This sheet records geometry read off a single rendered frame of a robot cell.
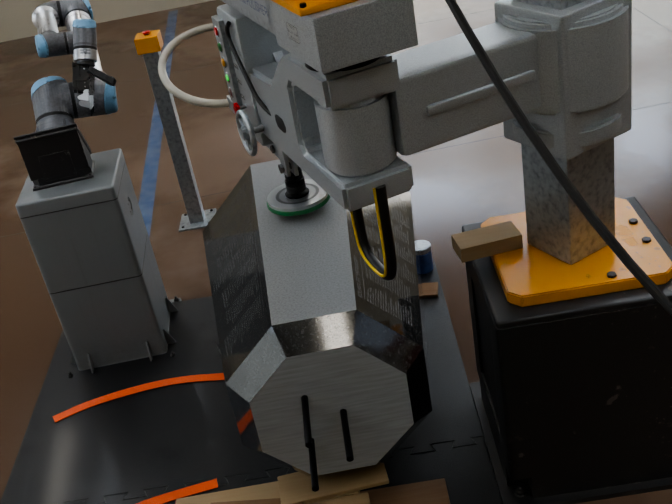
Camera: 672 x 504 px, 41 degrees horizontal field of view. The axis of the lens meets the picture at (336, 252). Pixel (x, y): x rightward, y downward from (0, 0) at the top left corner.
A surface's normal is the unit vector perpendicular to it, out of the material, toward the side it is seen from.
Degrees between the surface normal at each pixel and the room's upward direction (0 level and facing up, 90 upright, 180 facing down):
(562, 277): 0
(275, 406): 90
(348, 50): 90
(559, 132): 90
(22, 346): 0
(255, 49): 90
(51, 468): 0
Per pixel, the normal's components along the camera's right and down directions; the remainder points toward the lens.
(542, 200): -0.83, 0.40
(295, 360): 0.09, 0.50
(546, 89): -0.43, 0.52
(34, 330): -0.16, -0.85
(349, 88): 0.40, 0.41
